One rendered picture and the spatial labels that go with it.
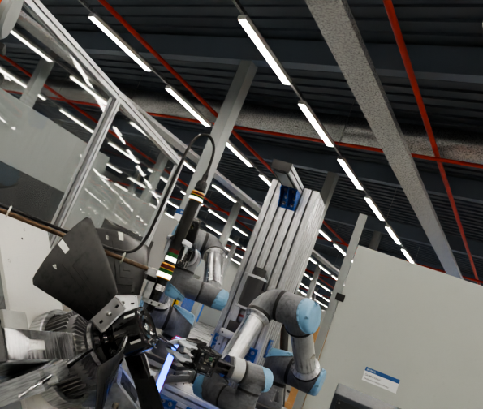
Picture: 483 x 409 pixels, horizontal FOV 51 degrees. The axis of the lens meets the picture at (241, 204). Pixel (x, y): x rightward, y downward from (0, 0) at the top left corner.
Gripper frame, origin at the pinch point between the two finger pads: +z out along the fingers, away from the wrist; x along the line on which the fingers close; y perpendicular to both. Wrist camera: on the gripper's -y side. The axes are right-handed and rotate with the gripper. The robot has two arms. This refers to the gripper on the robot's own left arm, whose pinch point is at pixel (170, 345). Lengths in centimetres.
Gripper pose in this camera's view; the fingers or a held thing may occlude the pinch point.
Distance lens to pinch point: 164.5
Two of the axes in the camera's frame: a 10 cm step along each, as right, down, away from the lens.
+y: 3.4, 0.5, -9.4
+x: -4.0, 9.1, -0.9
